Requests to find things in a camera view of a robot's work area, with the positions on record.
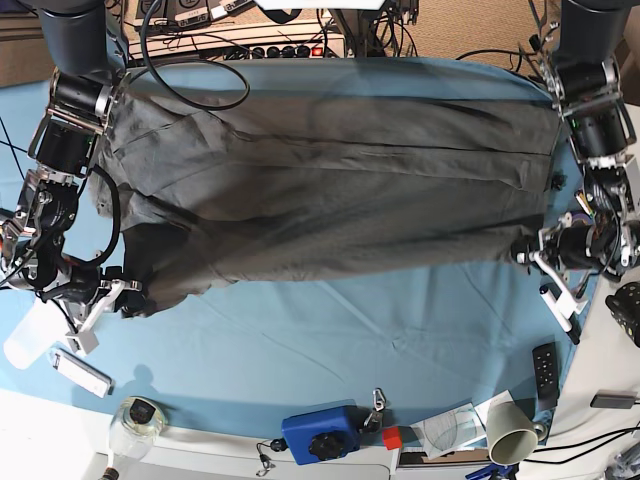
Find translucent plastic cup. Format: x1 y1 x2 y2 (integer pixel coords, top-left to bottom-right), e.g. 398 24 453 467
3 298 68 370

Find blue box with black knob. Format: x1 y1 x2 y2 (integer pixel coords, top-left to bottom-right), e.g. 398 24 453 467
281 406 361 465

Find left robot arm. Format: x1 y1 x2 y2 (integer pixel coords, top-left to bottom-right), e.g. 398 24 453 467
511 1 639 281

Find black remote control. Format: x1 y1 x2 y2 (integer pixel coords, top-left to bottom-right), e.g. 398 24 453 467
532 342 559 410

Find red cube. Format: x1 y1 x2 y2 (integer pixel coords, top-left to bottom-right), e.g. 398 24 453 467
382 426 403 451

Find black dotted object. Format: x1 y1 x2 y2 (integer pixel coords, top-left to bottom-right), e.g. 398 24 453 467
605 282 640 347

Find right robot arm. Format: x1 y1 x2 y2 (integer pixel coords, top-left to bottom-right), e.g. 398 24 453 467
1 1 144 323

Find small battery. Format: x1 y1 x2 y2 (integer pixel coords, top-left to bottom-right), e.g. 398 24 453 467
575 191 593 216

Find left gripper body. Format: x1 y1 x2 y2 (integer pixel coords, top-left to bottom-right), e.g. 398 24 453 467
535 225 595 271

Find glass bottle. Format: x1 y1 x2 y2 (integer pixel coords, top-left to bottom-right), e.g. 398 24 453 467
101 396 167 480

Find grey-green mug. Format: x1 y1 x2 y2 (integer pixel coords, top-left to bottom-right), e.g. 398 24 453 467
486 402 546 466

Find silver carabiner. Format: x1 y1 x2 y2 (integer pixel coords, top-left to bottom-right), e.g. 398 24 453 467
372 388 386 412

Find small black clip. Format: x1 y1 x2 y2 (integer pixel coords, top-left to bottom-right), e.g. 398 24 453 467
549 172 566 192

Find black zip tie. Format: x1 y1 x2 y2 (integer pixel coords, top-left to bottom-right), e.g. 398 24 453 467
0 118 27 153

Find white rectangular device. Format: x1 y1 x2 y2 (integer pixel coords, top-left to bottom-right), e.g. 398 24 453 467
49 349 113 398

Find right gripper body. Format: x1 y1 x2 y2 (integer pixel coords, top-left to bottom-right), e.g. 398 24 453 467
37 267 125 313

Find paper sheets with drawing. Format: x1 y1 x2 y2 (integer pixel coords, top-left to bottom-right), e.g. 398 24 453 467
410 390 513 459

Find power strip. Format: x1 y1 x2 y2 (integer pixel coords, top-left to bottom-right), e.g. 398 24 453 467
222 43 340 61

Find purple tape roll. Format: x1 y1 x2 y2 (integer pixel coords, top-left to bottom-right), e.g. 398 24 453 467
571 212 593 227

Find dark grey T-shirt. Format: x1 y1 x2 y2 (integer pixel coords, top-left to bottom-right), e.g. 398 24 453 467
94 91 560 316

